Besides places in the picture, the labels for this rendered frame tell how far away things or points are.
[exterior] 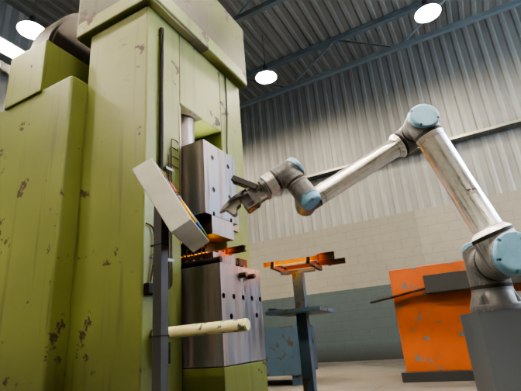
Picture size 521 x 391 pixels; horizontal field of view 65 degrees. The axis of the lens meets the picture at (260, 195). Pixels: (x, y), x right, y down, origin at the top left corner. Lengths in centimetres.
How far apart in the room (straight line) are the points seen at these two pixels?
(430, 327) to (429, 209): 471
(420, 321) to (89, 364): 400
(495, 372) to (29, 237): 207
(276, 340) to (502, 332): 418
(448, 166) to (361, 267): 800
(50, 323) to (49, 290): 14
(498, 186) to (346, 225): 324
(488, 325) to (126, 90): 191
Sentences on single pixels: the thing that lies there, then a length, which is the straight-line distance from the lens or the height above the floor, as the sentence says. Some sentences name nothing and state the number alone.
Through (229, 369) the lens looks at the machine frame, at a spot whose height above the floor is 45.
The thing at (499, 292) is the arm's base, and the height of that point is 66.
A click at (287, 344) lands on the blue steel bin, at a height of 50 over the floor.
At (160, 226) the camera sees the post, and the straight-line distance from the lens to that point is 157.
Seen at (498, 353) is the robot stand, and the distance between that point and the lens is 177.
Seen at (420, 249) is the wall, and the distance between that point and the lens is 943.
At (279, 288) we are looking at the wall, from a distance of 1032.
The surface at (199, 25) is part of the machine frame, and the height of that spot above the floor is 242.
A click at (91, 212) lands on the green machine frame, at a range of 213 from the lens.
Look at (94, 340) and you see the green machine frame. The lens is 198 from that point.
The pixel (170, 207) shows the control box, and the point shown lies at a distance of 141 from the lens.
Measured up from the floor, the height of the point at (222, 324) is 63.
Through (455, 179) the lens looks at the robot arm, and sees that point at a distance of 172.
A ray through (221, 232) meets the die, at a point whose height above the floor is 109.
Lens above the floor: 56
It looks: 20 degrees up
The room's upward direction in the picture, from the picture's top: 5 degrees counter-clockwise
